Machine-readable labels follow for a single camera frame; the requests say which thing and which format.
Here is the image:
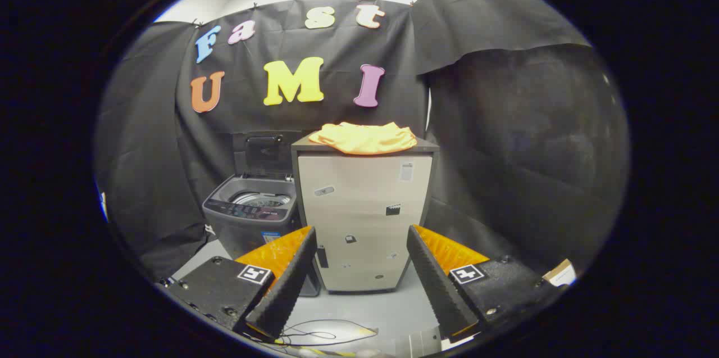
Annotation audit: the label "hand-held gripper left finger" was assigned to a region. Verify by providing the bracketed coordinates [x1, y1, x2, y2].
[160, 226, 318, 342]

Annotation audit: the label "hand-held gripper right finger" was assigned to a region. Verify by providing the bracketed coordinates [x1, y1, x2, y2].
[407, 225, 562, 339]

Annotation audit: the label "grey top-load washing machine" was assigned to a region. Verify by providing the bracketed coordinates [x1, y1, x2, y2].
[202, 174, 322, 297]

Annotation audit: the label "orange polo shirt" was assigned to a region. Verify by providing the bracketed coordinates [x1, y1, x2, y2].
[308, 121, 418, 155]

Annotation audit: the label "grey cabinet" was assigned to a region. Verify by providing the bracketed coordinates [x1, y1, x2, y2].
[290, 133, 440, 294]

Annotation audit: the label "small cardboard tag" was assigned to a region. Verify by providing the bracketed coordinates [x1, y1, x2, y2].
[542, 259, 577, 287]

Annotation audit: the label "black backdrop cloth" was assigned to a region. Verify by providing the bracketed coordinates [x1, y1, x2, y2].
[95, 0, 630, 286]

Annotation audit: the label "tangled thin cables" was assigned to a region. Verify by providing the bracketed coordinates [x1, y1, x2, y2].
[275, 319, 377, 348]

